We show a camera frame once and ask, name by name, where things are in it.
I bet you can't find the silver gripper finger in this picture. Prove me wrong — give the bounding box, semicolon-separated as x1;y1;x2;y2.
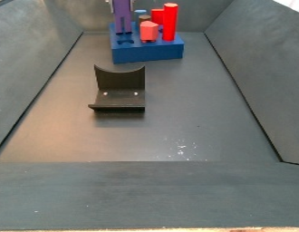
130;0;135;10
109;0;114;13

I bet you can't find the purple double-square block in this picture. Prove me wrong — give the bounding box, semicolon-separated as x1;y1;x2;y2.
111;0;131;34

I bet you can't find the blue shape sorter board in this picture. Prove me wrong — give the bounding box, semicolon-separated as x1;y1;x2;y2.
109;23;185;64

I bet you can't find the light blue cylinder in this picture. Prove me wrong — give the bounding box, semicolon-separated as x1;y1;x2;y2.
134;9;147;22

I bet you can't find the brown cylinder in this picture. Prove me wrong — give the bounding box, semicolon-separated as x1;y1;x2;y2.
138;14;150;23

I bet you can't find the red rounded block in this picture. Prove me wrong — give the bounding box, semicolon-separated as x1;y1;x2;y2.
150;8;162;25

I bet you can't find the red pentagonal prism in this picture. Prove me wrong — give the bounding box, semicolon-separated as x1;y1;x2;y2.
139;21;158;43

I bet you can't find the tall red hexagonal prism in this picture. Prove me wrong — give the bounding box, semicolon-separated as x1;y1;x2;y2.
162;3;178;41

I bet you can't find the black curved stand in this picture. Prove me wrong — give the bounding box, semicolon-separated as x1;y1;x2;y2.
87;66;145;111

